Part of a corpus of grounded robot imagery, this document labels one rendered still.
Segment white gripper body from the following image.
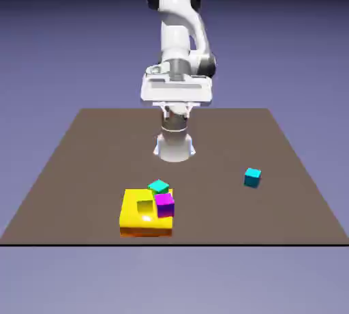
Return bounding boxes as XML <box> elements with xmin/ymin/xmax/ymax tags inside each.
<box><xmin>140</xmin><ymin>72</ymin><xmax>213</xmax><ymax>108</ymax></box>

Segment small green cube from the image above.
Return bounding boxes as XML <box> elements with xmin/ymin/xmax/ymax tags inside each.
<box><xmin>147</xmin><ymin>179</ymin><xmax>170</xmax><ymax>195</ymax></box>

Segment small cyan cube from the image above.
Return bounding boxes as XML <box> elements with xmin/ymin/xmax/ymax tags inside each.
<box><xmin>243</xmin><ymin>167</ymin><xmax>262</xmax><ymax>189</ymax></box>

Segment small magenta cube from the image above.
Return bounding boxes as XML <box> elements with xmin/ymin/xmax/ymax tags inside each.
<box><xmin>154</xmin><ymin>192</ymin><xmax>176</xmax><ymax>218</ymax></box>

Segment small yellow cube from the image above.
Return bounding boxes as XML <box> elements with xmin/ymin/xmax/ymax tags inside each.
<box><xmin>136</xmin><ymin>199</ymin><xmax>155</xmax><ymax>215</ymax></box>

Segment large yellow box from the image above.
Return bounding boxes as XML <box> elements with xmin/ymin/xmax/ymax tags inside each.
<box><xmin>119</xmin><ymin>188</ymin><xmax>175</xmax><ymax>238</ymax></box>

